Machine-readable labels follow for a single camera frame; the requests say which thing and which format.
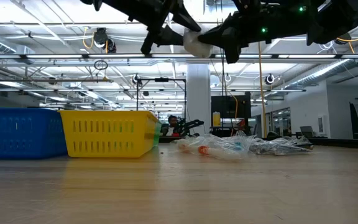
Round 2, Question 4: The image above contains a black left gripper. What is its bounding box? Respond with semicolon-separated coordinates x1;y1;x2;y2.
103;0;202;55

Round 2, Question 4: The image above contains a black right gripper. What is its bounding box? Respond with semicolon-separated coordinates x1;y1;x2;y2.
197;0;310;65

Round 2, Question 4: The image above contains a bag of white cotton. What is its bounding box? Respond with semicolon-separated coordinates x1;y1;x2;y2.
183;27;214;59

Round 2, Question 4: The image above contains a bagged orange white toothbrush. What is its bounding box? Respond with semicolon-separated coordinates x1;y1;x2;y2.
174;138;245;161

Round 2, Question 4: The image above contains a bag of black items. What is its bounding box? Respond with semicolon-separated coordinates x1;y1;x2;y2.
249;133;313;156

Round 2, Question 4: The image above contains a person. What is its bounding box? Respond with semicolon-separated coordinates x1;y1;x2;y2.
167;114;180;137

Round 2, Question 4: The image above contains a long overhead light bar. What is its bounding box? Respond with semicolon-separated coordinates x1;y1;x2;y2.
0;53;358;60

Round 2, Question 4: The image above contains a green plastic basket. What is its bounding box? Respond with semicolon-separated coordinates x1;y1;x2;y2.
152;120;163;147

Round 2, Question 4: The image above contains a yellow plastic basket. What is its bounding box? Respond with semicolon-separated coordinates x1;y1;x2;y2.
57;110;162;159

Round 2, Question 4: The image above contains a grey office chair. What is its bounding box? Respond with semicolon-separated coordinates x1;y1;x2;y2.
299;125;316;138

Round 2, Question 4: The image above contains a blue plastic basket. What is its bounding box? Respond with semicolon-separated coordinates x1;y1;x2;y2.
0;107;68;160

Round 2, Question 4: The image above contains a black background rig frame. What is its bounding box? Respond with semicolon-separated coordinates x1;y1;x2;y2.
136;77;188;121

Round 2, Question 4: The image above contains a black wall monitor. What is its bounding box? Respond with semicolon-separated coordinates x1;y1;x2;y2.
211;91;252;119

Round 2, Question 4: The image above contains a black metal table frame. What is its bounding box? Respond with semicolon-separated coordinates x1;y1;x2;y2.
158;136;358;150

